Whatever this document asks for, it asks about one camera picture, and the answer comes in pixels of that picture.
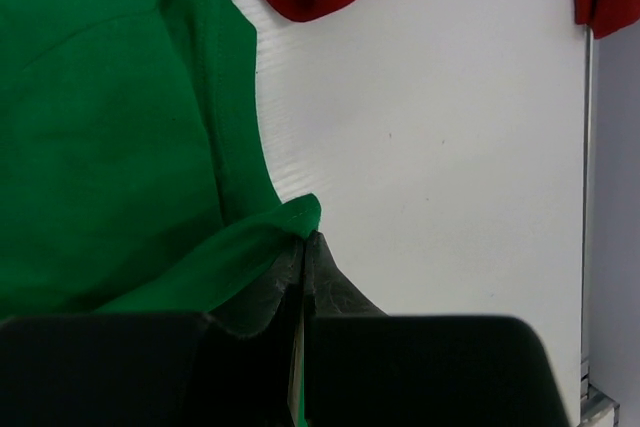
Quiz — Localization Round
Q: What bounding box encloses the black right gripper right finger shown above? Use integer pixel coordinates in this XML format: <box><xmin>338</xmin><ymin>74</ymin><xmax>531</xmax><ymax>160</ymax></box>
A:
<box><xmin>303</xmin><ymin>231</ymin><xmax>387</xmax><ymax>320</ymax></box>

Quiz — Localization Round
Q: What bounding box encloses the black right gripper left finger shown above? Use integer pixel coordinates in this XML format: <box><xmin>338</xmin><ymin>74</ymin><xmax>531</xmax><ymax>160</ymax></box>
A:
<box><xmin>210</xmin><ymin>239</ymin><xmax>304</xmax><ymax>337</ymax></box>

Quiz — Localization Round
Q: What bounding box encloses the green t-shirt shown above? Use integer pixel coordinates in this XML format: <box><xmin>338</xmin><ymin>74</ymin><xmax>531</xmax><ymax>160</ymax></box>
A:
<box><xmin>0</xmin><ymin>0</ymin><xmax>322</xmax><ymax>427</ymax></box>

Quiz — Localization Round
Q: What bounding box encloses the aluminium rail right side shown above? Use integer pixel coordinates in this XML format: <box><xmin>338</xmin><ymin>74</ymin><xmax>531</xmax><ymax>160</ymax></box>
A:
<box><xmin>580</xmin><ymin>27</ymin><xmax>619</xmax><ymax>426</ymax></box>

